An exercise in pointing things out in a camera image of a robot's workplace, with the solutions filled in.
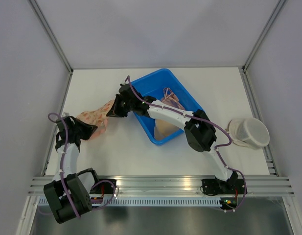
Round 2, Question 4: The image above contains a blue plastic bin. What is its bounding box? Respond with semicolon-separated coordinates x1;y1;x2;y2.
131;69;202;146

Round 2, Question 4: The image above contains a floral mesh laundry bag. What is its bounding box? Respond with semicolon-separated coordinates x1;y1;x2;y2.
76;100;114;140

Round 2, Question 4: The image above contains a purple cable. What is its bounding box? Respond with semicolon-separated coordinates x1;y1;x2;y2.
38;112;116;219
125;75;247;213

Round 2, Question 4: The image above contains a white slotted cable duct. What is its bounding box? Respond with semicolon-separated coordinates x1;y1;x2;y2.
38;197;221;207

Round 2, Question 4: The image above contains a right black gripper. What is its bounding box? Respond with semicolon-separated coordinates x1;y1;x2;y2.
107;94;134;118

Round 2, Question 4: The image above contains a beige bra in bin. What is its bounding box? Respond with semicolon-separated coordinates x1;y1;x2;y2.
153;87;186;141

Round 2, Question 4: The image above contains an aluminium mounting rail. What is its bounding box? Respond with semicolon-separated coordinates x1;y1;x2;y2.
28;174;295;196

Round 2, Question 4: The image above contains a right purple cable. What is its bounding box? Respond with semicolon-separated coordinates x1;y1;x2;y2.
125;75;247;213

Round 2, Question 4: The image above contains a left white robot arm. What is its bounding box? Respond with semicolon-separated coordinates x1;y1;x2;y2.
44;113;101;224

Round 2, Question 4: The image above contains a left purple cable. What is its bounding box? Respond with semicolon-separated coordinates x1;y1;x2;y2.
38;112;116;219

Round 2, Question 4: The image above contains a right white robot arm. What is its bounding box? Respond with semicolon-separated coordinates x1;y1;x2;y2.
107;84;238;193

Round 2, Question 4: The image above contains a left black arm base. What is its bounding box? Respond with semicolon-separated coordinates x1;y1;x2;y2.
90;179;117;195

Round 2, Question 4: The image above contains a white mesh laundry bag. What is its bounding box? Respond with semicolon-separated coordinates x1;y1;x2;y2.
227;117;270;150

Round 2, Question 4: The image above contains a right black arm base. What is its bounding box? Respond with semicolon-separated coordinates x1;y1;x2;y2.
200;179;246;196

